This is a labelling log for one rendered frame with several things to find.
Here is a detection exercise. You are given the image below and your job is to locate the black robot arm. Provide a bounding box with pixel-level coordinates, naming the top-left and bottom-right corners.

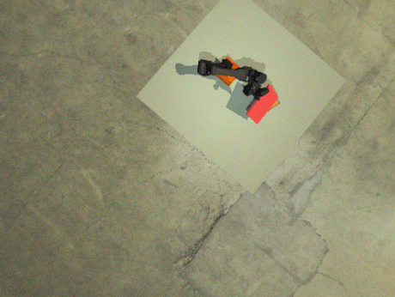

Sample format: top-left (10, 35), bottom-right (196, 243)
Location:
top-left (197, 59), bottom-right (267, 96)

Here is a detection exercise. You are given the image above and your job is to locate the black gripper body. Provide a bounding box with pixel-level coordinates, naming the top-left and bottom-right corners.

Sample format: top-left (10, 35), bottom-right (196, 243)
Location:
top-left (251, 82), bottom-right (269, 96)

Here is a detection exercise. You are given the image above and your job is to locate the red square panel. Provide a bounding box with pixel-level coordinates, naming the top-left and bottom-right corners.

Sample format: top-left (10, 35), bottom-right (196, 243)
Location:
top-left (246, 84), bottom-right (278, 124)

